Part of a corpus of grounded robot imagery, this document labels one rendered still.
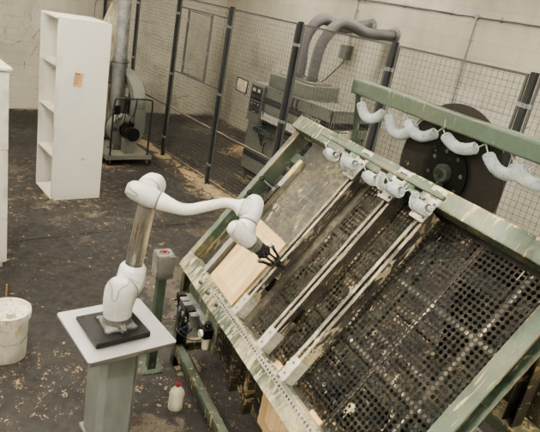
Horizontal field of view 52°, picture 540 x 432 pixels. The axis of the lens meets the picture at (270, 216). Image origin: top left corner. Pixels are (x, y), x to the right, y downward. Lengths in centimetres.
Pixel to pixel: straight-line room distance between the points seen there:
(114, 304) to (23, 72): 833
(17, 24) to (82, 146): 449
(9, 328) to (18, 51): 753
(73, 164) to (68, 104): 71
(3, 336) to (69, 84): 333
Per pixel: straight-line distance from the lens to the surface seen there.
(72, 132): 677
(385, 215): 292
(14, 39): 1098
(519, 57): 786
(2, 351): 422
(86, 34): 661
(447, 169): 330
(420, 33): 875
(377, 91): 378
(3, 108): 495
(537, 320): 233
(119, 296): 310
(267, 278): 314
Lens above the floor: 257
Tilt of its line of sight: 21 degrees down
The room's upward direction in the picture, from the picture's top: 11 degrees clockwise
